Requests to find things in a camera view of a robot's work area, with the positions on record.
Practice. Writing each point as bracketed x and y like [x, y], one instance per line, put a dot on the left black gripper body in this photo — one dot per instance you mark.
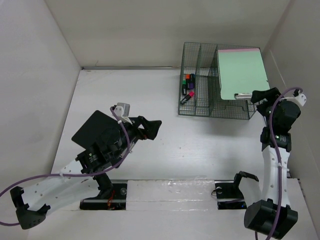
[141, 133]

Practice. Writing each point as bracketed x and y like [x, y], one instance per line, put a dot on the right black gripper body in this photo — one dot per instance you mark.
[271, 96]

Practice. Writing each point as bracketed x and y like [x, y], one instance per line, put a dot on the green clipboard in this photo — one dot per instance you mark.
[241, 73]

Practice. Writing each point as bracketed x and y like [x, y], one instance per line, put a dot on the pink clipboard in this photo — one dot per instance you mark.
[239, 50]

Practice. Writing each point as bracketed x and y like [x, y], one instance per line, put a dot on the black mat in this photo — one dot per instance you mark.
[94, 126]

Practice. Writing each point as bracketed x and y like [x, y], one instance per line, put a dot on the green highlighter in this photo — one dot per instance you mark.
[184, 88]

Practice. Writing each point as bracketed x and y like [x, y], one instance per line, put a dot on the purple highlighter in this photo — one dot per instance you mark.
[191, 85]

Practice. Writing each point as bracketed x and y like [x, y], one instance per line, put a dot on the blue highlighter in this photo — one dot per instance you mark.
[193, 77]

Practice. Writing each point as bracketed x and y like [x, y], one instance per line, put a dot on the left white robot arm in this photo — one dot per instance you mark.
[106, 144]

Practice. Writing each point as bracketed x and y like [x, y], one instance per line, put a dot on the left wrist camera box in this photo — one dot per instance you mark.
[122, 111]

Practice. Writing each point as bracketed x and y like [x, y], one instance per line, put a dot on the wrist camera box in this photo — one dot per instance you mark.
[122, 111]
[299, 98]

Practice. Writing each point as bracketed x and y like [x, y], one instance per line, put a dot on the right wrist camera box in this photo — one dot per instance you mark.
[299, 98]

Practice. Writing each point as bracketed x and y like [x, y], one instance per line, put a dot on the green wire mesh organizer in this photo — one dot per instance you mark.
[201, 59]

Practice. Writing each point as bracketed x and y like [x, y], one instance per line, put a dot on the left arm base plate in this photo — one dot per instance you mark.
[116, 201]

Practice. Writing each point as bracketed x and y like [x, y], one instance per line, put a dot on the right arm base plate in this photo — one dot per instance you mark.
[229, 196]

